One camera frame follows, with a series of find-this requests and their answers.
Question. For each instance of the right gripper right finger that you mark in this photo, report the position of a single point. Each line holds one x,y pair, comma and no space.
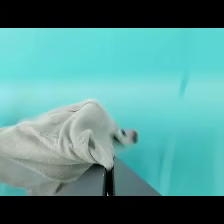
128,183

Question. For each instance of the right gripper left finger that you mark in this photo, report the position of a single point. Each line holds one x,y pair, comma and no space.
90,183

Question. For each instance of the grey T-shirt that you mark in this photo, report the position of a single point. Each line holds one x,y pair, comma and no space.
56,140

